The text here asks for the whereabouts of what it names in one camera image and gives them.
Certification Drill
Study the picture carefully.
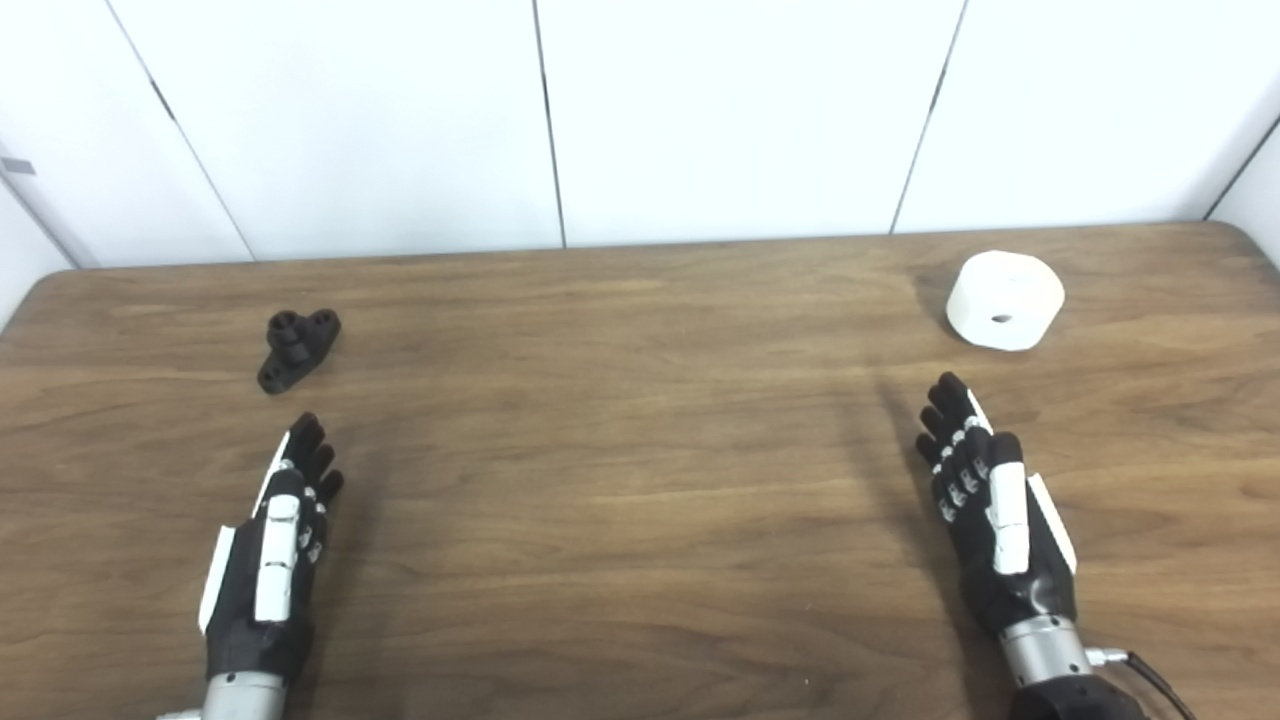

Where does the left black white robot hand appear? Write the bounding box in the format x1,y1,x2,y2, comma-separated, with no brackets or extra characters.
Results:
198,412,345,686

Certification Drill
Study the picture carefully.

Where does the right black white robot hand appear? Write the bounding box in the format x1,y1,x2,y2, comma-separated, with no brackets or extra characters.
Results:
915,372,1079,636

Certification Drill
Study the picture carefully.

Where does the black flanged holder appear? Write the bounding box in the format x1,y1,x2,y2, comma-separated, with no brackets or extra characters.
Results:
257,308,342,395

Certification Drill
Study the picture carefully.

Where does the round white plastic piece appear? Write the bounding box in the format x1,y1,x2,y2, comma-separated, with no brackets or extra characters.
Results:
946,250,1066,353

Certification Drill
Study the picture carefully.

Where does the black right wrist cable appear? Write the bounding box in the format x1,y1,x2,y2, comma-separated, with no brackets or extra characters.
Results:
1088,648,1196,720

